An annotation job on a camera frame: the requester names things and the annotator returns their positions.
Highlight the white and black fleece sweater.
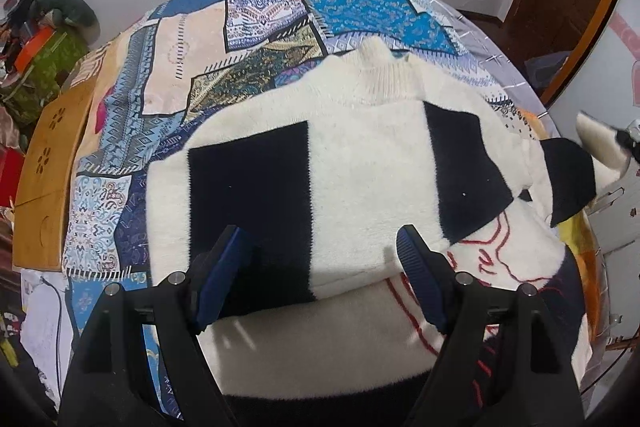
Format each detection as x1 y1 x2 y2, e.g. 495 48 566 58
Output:
145 34 632 303

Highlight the orange yellow cloth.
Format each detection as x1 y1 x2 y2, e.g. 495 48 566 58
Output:
557 207 603 348

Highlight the white garment with red stitching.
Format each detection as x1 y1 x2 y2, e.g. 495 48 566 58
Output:
200 202 593 427

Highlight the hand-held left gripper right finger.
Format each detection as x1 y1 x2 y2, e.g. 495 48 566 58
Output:
395 224 586 427

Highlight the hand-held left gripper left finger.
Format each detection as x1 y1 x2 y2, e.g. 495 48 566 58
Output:
59 224 253 427

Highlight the blue patchwork blanket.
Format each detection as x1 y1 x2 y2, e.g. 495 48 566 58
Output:
62 0 551 423

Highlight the grey plush toy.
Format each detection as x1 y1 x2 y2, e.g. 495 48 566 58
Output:
30 0 101 28

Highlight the green patterned cloth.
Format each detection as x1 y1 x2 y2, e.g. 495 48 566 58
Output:
0 27 88 123

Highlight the orange box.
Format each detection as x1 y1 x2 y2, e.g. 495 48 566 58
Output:
14 26 55 72

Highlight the wooden board with flower cutouts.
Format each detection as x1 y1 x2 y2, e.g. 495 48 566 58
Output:
12 80 98 270

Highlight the red box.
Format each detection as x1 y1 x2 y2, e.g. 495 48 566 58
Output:
0 144 26 204

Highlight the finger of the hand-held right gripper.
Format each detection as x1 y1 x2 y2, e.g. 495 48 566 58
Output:
614 120 640 170

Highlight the black cable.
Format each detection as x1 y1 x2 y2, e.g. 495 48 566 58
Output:
42 276 68 360

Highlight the yellow strap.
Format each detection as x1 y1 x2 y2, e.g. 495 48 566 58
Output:
0 332 18 367

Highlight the white paper pile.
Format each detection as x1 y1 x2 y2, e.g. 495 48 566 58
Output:
20 267 76 408

